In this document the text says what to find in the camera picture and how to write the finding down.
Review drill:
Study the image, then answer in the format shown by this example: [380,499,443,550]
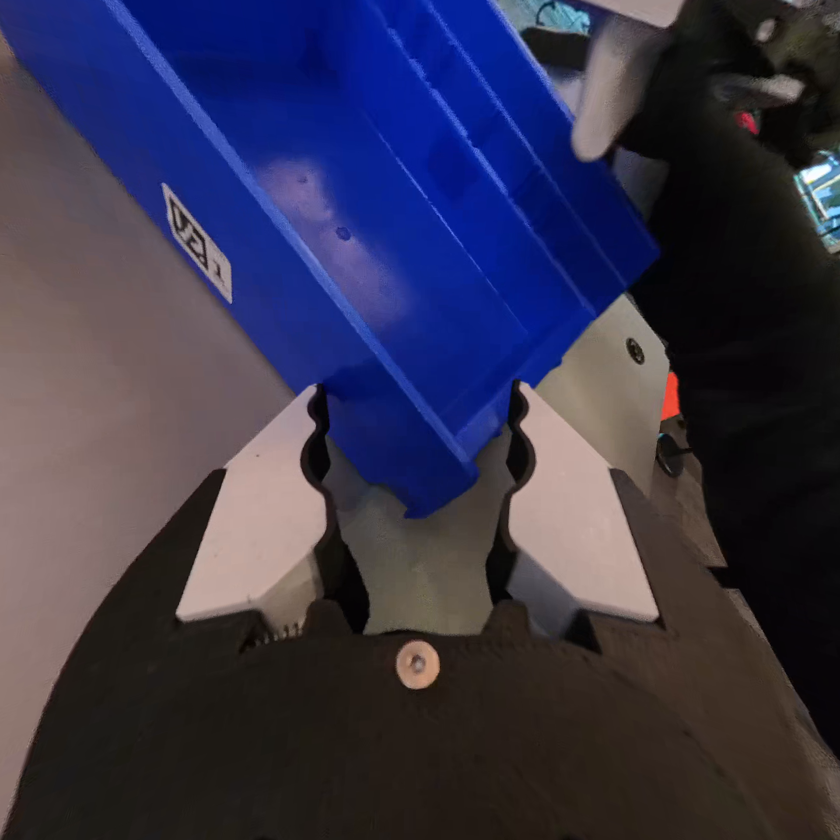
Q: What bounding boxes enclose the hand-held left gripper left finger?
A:
[176,384,343,632]

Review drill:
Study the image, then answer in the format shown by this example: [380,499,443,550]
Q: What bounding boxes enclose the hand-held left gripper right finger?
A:
[489,381,660,635]

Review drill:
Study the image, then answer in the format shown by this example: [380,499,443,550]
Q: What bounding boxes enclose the blue plastic bin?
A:
[0,0,660,519]

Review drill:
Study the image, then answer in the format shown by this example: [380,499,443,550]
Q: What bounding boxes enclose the person's right forearm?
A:
[630,131,840,473]

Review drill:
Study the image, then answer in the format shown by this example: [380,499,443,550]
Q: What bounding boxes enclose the person's right hand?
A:
[616,0,829,173]

